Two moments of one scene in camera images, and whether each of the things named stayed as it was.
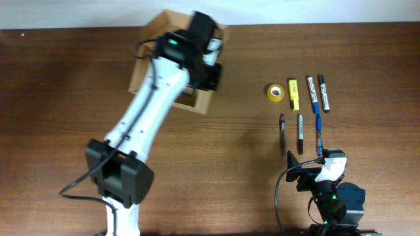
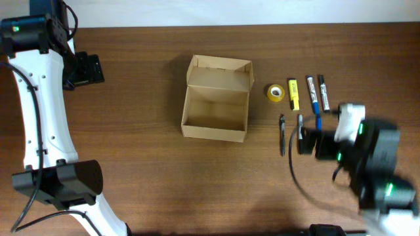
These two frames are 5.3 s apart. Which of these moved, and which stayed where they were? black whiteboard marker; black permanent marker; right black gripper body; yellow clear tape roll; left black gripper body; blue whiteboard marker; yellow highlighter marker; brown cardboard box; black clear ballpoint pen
Moved: brown cardboard box; right black gripper body; left black gripper body
Stayed: yellow clear tape roll; black permanent marker; blue whiteboard marker; black clear ballpoint pen; black whiteboard marker; yellow highlighter marker
